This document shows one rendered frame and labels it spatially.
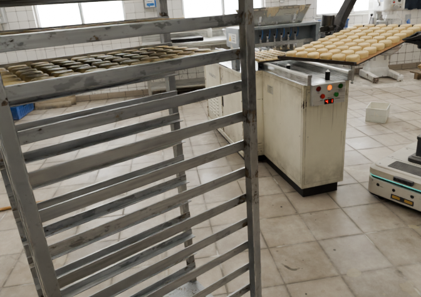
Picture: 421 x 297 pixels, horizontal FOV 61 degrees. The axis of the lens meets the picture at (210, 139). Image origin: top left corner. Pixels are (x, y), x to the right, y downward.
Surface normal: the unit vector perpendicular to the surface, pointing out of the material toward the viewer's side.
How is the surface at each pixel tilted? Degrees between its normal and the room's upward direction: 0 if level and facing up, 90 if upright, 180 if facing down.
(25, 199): 90
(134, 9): 90
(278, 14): 115
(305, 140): 90
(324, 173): 90
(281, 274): 0
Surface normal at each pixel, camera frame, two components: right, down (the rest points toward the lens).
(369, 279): -0.07, -0.93
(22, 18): 0.14, 0.33
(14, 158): 0.59, 0.24
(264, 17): 0.26, 0.69
